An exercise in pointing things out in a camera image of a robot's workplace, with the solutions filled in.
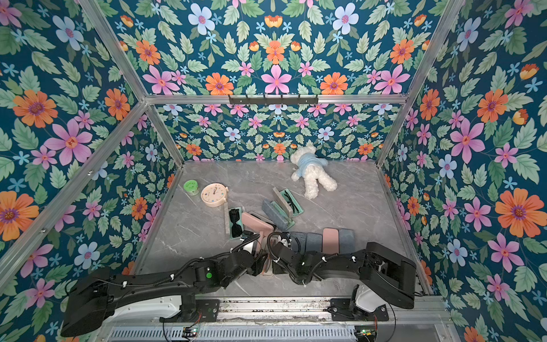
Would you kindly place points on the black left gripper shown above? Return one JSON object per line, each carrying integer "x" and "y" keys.
{"x": 256, "y": 263}

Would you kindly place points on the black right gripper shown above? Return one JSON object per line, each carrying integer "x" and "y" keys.
{"x": 278, "y": 254}

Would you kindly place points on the pink case with purple glasses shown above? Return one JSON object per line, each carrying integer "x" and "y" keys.
{"x": 330, "y": 241}

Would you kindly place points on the grey case with red glasses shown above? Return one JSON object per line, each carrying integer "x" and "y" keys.
{"x": 347, "y": 241}

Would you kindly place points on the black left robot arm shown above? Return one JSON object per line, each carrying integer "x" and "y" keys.
{"x": 95, "y": 298}

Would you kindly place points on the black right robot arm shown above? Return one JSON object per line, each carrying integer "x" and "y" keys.
{"x": 388, "y": 274}

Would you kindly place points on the grey case with olive glasses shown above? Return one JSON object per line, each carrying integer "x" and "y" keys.
{"x": 276, "y": 214}

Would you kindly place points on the cream round alarm clock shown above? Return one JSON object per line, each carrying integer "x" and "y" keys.
{"x": 214, "y": 195}

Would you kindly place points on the green lidded round container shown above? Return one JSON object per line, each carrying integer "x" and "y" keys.
{"x": 191, "y": 187}

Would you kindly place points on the white teddy bear blue shirt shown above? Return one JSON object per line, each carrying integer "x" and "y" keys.
{"x": 311, "y": 169}

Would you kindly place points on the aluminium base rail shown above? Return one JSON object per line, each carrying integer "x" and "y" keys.
{"x": 180, "y": 309}

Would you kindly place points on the black hook rail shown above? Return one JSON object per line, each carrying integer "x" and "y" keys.
{"x": 273, "y": 99}

